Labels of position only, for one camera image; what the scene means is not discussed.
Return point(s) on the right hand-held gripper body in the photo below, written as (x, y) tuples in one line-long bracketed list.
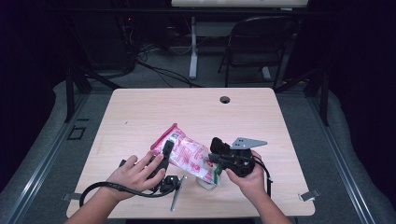
[(243, 161)]

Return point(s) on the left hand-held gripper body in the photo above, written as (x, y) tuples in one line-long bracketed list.
[(169, 184)]

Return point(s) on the clear jar with black lid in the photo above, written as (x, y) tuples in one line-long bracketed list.
[(219, 144)]

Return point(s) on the red and white seasoning packet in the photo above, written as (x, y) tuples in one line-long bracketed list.
[(186, 155)]

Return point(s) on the person's right hand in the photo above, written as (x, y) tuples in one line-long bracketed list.
[(250, 186)]

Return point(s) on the person's left hand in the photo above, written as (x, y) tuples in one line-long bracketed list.
[(134, 180)]

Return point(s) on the grey tape piece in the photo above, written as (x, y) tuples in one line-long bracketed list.
[(74, 196), (308, 195)]

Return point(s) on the black metal stand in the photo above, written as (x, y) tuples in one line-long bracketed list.
[(324, 99), (70, 93)]

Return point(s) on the white desk with metal legs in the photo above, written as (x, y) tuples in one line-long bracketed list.
[(193, 46)]

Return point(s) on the dark equipment cabinet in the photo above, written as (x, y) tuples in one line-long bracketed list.
[(112, 40)]

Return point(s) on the black folding chair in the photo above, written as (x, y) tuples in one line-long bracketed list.
[(264, 34)]

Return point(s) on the aluminium floor rail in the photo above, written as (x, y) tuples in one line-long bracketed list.
[(347, 174), (37, 174)]

